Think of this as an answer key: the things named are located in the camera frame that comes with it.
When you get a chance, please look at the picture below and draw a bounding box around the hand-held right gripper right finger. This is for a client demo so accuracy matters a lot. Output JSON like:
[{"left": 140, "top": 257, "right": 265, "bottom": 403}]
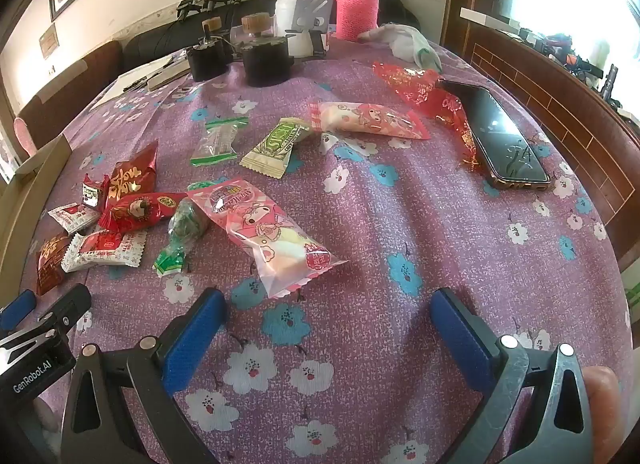
[{"left": 430, "top": 288, "right": 608, "bottom": 464}]

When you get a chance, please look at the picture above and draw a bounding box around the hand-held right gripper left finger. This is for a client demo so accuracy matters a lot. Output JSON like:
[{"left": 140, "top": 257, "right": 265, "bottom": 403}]
[{"left": 60, "top": 288, "right": 228, "bottom": 464}]

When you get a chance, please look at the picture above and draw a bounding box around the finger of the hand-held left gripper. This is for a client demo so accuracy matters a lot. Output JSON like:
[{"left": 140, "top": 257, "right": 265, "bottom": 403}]
[
  {"left": 0, "top": 290, "right": 37, "bottom": 332},
  {"left": 30, "top": 284, "right": 92, "bottom": 339}
]

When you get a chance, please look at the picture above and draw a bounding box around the dark red snack packet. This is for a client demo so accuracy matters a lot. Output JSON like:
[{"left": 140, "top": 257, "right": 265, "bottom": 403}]
[{"left": 36, "top": 231, "right": 73, "bottom": 296}]

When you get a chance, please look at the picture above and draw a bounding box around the white packet red label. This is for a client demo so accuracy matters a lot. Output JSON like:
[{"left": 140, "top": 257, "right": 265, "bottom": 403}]
[{"left": 61, "top": 230, "right": 148, "bottom": 273}]

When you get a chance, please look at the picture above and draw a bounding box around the small white red packet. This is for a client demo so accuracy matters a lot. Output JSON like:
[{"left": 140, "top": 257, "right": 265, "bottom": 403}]
[{"left": 47, "top": 203, "right": 103, "bottom": 235}]

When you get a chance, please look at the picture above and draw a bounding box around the green candy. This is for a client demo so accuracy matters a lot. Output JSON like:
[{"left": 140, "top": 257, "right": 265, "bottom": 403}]
[{"left": 152, "top": 181, "right": 216, "bottom": 278}]

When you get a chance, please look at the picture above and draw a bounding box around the small red white candy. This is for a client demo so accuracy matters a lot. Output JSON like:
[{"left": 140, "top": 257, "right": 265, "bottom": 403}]
[{"left": 81, "top": 173, "right": 111, "bottom": 209}]

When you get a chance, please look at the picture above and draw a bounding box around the long red candy packet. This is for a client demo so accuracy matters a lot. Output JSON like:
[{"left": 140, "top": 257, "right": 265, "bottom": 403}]
[{"left": 98, "top": 191, "right": 188, "bottom": 233}]

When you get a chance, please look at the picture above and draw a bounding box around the red gold snack packet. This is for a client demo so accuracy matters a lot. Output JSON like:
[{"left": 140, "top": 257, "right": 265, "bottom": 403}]
[{"left": 102, "top": 140, "right": 160, "bottom": 205}]

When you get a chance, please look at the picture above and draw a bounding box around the person's right hand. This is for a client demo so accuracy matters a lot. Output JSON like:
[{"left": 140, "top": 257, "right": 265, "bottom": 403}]
[{"left": 582, "top": 365, "right": 628, "bottom": 464}]

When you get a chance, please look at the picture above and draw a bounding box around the large pink marshmallow packet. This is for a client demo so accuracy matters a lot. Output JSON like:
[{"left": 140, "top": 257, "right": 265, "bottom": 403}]
[{"left": 187, "top": 178, "right": 349, "bottom": 299}]

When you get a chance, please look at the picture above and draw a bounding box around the purple floral tablecloth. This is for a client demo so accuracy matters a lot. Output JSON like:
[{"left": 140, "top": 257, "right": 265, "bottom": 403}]
[{"left": 15, "top": 36, "right": 633, "bottom": 464}]

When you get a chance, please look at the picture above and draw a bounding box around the clear green-edged candy packet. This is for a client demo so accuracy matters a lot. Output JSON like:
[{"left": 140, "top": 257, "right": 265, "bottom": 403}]
[{"left": 190, "top": 116, "right": 250, "bottom": 166}]

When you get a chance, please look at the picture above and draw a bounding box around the beige green candy packet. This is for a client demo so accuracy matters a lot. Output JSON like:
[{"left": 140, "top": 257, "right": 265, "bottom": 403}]
[{"left": 240, "top": 117, "right": 313, "bottom": 179}]

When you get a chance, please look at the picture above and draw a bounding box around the brown armchair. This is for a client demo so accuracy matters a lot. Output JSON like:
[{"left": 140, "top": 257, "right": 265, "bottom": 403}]
[{"left": 12, "top": 41, "right": 123, "bottom": 149}]

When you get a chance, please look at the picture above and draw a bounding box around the black smartphone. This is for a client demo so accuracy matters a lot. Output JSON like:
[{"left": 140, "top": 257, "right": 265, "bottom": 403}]
[{"left": 435, "top": 78, "right": 552, "bottom": 189}]

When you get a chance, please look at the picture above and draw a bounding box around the white paper sheet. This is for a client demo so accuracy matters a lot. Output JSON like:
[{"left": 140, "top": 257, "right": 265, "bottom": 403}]
[{"left": 87, "top": 54, "right": 173, "bottom": 109}]

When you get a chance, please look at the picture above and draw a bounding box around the black pen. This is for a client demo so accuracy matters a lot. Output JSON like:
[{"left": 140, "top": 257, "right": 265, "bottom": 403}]
[{"left": 122, "top": 72, "right": 163, "bottom": 92}]

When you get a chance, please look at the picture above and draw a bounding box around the slim pink marshmallow packet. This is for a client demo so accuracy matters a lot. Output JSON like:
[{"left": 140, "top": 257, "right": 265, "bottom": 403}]
[{"left": 307, "top": 101, "right": 432, "bottom": 142}]

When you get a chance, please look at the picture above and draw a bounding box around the notebook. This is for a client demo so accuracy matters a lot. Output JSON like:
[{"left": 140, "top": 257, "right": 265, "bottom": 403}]
[{"left": 147, "top": 56, "right": 193, "bottom": 92}]

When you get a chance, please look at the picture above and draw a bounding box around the red plastic bag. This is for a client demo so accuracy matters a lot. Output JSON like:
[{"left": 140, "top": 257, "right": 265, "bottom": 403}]
[{"left": 372, "top": 61, "right": 483, "bottom": 172}]

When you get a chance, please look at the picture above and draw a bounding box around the brown wooden cabinet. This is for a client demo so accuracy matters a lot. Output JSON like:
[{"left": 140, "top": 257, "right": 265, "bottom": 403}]
[{"left": 442, "top": 0, "right": 640, "bottom": 265}]

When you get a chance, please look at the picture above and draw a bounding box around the black sofa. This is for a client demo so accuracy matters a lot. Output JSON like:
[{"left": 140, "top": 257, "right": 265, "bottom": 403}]
[{"left": 122, "top": 0, "right": 421, "bottom": 74}]

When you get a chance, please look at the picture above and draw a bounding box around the black holder with wooden knob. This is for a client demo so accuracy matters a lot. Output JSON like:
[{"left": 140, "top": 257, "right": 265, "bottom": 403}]
[
  {"left": 187, "top": 17, "right": 232, "bottom": 83},
  {"left": 241, "top": 14, "right": 295, "bottom": 88}
]

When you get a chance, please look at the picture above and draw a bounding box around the pile of black tools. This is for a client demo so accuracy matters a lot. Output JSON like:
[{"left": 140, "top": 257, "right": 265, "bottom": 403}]
[{"left": 520, "top": 28, "right": 626, "bottom": 104}]

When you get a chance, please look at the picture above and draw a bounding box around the white cloth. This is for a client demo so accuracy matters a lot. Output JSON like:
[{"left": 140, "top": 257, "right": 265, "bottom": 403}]
[{"left": 359, "top": 22, "right": 443, "bottom": 69}]

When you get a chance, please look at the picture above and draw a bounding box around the white plastic container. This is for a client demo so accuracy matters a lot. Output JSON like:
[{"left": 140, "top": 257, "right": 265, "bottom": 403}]
[{"left": 274, "top": 0, "right": 321, "bottom": 58}]

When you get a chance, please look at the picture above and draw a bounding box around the pink thermos bottle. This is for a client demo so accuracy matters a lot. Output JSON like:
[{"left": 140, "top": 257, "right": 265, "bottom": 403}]
[{"left": 334, "top": 0, "right": 381, "bottom": 42}]

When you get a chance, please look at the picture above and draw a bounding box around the grey phone stand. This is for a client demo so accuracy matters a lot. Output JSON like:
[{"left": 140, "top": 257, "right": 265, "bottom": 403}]
[{"left": 285, "top": 0, "right": 335, "bottom": 57}]

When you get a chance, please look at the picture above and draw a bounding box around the small wall sign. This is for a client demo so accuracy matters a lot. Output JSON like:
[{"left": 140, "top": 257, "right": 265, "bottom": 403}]
[{"left": 39, "top": 24, "right": 60, "bottom": 60}]

